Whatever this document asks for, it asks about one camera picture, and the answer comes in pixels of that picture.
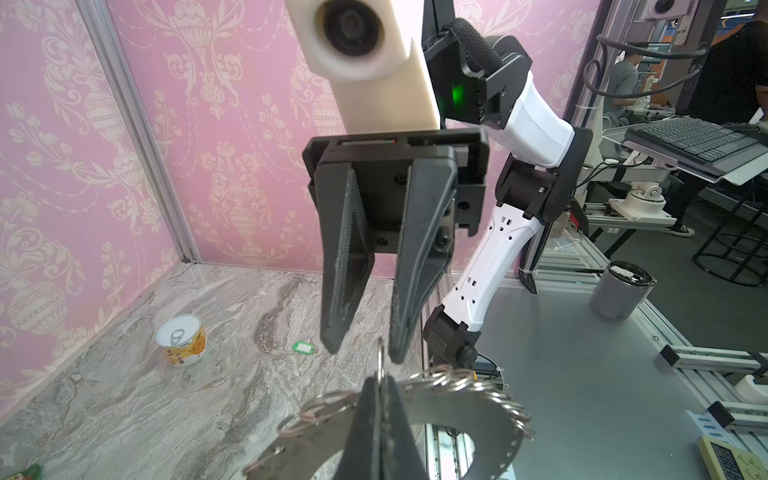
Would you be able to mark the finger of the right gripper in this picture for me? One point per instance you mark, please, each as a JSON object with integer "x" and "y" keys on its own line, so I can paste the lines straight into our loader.
{"x": 425, "y": 247}
{"x": 348, "y": 251}

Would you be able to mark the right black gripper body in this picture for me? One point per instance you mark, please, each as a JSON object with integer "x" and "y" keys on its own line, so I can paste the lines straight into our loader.
{"x": 381, "y": 163}

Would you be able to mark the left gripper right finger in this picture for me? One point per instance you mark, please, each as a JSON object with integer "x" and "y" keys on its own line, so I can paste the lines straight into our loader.
{"x": 398, "y": 458}

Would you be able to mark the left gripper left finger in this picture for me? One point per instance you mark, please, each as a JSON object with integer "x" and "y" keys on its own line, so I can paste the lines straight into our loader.
{"x": 361, "y": 459}

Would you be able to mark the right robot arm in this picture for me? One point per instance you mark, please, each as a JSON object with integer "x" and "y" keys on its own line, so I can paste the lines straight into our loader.
{"x": 534, "y": 163}

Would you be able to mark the yellow can white lid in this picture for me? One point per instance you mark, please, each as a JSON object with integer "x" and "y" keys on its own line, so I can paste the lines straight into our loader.
{"x": 183, "y": 340}

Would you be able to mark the grey cylindrical cup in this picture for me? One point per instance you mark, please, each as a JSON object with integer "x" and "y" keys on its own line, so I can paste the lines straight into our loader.
{"x": 621, "y": 288}

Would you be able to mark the black keyboard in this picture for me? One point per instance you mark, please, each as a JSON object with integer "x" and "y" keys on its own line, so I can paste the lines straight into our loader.
{"x": 703, "y": 149}

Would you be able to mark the green orange food packet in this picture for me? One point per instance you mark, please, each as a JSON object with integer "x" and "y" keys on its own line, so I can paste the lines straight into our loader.
{"x": 32, "y": 472}

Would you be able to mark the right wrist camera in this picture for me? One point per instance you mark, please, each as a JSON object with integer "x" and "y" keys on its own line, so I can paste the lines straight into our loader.
{"x": 371, "y": 54}

